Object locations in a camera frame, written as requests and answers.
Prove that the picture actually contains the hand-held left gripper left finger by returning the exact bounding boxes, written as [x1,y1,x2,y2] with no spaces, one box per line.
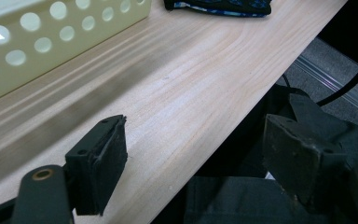
[64,114,129,217]

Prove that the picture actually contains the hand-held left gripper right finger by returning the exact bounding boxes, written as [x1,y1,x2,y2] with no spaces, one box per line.
[262,113,349,215]

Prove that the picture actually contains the cream perforated plastic basket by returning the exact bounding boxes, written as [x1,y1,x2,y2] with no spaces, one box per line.
[0,0,153,107]

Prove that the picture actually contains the black and blue glove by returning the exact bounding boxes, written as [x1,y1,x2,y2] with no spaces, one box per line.
[163,0,273,18]

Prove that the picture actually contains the black curtain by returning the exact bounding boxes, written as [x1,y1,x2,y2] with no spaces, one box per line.
[317,0,358,74]

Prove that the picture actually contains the metal floor rail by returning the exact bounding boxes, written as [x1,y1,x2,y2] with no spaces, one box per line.
[293,55,358,116]

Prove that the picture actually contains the black cable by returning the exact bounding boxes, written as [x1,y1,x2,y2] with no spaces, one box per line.
[316,52,358,107]

